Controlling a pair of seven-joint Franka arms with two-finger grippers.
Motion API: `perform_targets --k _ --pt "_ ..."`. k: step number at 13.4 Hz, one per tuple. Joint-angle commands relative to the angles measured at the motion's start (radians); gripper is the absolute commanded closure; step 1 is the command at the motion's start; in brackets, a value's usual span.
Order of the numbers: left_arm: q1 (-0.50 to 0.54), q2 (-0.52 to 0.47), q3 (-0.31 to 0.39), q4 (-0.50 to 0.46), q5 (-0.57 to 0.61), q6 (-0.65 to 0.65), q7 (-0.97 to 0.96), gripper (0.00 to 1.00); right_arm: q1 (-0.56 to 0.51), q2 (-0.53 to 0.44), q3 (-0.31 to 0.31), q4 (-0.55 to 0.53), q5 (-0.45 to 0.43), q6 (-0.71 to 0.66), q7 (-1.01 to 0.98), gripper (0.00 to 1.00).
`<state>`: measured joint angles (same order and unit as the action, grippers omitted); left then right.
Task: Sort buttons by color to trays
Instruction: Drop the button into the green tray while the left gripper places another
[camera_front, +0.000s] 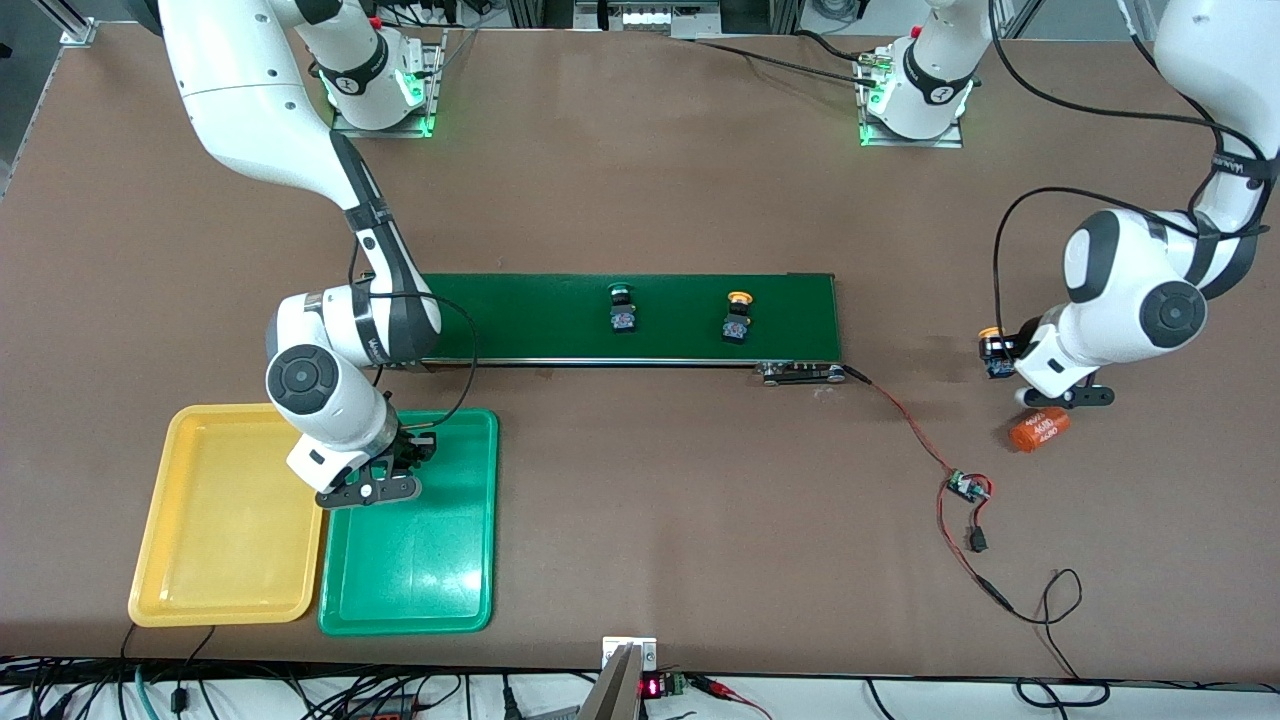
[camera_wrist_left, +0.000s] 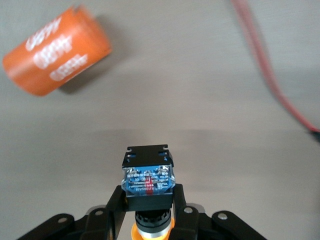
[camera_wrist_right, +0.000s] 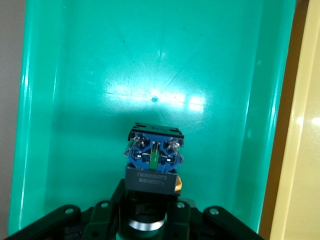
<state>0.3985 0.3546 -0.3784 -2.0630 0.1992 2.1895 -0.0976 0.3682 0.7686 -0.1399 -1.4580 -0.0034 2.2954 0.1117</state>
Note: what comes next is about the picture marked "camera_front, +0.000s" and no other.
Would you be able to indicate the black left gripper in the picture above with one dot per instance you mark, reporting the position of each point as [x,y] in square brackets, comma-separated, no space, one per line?
[1023,341]

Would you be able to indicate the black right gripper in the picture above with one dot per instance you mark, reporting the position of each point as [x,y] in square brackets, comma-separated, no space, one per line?
[404,446]

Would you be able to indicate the yellow push button switch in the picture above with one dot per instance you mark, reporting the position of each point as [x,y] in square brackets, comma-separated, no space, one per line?
[737,328]
[988,331]

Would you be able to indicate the orange cylinder white print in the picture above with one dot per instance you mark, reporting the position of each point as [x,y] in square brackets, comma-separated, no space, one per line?
[1040,432]

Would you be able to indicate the green push button switch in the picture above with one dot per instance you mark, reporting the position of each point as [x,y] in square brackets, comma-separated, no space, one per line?
[624,320]

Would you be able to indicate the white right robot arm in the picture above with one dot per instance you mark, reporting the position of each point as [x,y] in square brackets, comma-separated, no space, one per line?
[250,100]

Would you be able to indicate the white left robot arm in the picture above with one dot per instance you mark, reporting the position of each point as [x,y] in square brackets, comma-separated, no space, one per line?
[1130,290]

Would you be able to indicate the green plastic tray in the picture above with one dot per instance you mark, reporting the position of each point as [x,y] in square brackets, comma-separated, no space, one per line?
[430,560]

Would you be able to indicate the small green circuit board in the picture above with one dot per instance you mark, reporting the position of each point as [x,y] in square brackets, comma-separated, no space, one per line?
[966,486]

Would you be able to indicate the green conveyor belt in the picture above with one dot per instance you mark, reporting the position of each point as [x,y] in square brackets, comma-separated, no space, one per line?
[560,320]

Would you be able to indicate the yellow plastic tray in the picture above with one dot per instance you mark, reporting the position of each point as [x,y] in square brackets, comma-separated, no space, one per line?
[220,520]

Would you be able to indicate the red digit display module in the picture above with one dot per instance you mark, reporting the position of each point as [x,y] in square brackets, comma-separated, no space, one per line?
[652,686]

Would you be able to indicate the silver device with lights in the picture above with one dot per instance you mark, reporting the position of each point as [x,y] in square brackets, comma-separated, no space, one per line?
[650,18]

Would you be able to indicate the small black inline switch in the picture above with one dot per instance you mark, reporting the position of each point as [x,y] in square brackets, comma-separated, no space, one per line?
[977,541]

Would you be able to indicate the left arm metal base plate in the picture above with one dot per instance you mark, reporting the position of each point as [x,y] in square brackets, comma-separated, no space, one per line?
[910,143]

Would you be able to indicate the silver camera mount bracket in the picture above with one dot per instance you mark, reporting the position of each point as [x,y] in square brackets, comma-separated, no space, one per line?
[615,690]

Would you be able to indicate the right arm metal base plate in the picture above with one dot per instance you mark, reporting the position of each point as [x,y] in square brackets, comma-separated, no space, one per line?
[385,132]

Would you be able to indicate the aluminium frame post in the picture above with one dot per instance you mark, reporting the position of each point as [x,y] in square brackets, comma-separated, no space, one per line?
[78,32]

